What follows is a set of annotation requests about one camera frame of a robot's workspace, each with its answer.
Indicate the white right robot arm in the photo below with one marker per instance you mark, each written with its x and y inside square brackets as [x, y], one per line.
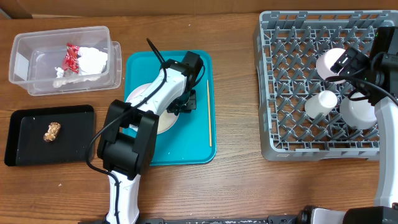
[384, 102]

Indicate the clear plastic bin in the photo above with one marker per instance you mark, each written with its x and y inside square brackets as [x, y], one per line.
[36, 61]

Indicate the wooden chopstick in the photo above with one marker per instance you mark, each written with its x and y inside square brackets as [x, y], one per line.
[209, 113]

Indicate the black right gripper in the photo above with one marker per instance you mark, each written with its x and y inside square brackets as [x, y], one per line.
[347, 59]

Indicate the white napkin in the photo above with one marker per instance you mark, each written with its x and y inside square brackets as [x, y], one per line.
[91, 61]

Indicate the white cup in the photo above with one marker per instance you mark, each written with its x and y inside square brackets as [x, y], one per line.
[321, 103]

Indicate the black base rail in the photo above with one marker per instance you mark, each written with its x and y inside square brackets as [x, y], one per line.
[272, 219]

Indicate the black tray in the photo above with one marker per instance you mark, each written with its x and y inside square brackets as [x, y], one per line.
[25, 142]

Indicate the small white bowl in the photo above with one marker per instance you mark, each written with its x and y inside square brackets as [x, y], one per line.
[326, 61]

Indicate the teal plastic tray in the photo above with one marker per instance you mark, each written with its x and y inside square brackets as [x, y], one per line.
[187, 141]

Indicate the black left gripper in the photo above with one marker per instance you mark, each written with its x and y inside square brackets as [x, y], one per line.
[191, 105]

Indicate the grey dishwasher rack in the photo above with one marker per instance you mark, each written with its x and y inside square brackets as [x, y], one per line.
[287, 45]

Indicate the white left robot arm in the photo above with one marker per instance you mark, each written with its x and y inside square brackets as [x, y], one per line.
[128, 139]

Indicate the large white plate with crumbs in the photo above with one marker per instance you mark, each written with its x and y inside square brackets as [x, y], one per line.
[166, 120]

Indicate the grey saucer bowl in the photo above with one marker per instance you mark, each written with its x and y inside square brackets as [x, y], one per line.
[357, 114]

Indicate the brown food scrap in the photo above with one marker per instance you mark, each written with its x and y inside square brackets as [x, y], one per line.
[52, 132]

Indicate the red snack wrapper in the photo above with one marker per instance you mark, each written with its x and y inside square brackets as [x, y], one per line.
[70, 61]

